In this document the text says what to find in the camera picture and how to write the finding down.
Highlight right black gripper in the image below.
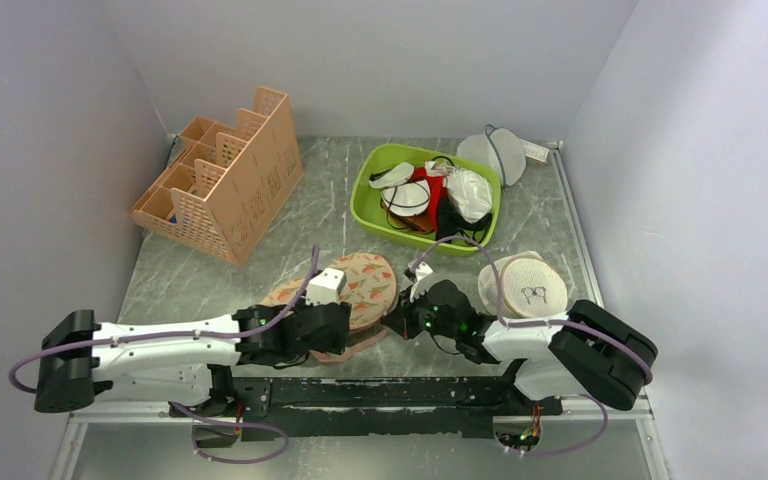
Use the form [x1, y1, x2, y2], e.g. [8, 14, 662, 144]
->
[381, 284, 460, 340]

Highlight floral mesh laundry bag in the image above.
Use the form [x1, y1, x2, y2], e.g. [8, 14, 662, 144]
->
[259, 251, 399, 364]

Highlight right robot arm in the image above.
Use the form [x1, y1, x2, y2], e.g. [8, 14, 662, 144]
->
[381, 280, 658, 414]

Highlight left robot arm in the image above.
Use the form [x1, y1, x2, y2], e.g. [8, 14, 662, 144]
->
[34, 302, 351, 416]

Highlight black bra in bin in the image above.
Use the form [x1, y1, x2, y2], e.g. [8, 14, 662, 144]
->
[435, 197, 493, 243]

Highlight white crumpled bra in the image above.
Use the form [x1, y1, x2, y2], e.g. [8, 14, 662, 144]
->
[424, 158, 493, 223]

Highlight white bra black trim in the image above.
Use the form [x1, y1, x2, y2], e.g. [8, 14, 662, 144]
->
[368, 162, 432, 234]

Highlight red bra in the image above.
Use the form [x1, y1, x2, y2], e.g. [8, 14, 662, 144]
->
[410, 167, 447, 231]

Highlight white round laundry bag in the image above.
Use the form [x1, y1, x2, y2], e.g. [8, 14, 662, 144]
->
[456, 124, 527, 188]

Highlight green plastic bin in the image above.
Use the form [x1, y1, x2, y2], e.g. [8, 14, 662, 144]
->
[349, 143, 502, 250]

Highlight peach plastic file organizer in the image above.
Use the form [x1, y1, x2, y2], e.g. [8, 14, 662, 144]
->
[129, 87, 304, 266]

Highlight small white label box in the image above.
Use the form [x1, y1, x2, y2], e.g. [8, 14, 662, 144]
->
[520, 140, 550, 164]

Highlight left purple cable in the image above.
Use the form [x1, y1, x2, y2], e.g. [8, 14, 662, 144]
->
[8, 245, 322, 395]

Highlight purple cable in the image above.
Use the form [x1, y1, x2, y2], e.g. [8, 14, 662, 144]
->
[8, 245, 322, 395]
[410, 235, 654, 386]

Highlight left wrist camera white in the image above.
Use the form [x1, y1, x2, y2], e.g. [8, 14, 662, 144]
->
[304, 268, 347, 306]

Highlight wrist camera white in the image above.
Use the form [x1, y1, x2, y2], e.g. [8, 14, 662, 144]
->
[406, 262, 436, 302]
[304, 268, 347, 306]

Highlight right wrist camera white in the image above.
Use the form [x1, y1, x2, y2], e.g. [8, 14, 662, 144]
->
[406, 262, 436, 302]

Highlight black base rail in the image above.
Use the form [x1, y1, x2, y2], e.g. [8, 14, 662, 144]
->
[194, 376, 562, 439]

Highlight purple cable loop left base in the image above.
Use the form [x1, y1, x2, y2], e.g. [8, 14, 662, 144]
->
[170, 400, 291, 465]

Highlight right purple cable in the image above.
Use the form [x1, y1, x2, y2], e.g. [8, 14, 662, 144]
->
[410, 235, 654, 386]

